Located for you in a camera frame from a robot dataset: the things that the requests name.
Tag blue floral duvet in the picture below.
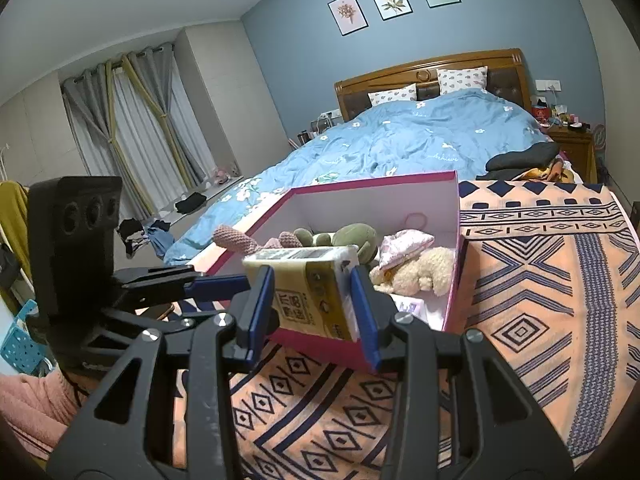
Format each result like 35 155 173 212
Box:
164 89 548 266

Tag pink knitted plush rabbit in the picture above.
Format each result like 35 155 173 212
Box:
213 226 303 256

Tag pink cardboard box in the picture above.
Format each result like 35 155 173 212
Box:
204 169 469 374

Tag black left camera box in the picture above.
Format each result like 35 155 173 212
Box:
27 176 122 341

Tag yellow tissue pack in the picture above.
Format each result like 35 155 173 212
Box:
242 246 359 341

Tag pink left sleeve forearm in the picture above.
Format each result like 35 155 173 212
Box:
1 367 99 462

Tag dark folded clothes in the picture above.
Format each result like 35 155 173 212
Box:
476 142 560 181

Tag cream curly plush dog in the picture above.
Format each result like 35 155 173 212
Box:
369 229 457 297

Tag left patterned pillow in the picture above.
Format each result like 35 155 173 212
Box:
368 84 416 107

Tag yellow hanging garment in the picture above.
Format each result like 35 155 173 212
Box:
0 181 32 278

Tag right patterned pillow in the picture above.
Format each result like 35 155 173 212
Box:
437 66 488 94

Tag grey window curtains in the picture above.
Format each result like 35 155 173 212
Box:
61 44 229 220

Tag orange patterned blanket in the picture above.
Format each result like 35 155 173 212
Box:
231 181 639 479

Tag blue plastic basket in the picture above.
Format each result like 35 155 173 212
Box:
1 299 54 377

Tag wooden nightstand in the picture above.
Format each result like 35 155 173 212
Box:
547 126 598 183

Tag green plush frog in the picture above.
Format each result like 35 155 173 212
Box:
293 223 381 264

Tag patterned pillow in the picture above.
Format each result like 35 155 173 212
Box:
368 84 416 107
437 66 488 94

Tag wooden bed headboard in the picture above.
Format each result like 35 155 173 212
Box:
334 48 532 122

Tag pink white packet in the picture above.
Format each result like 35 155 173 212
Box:
390 294 428 323

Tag left framed flower picture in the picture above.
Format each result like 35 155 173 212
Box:
328 0 368 36

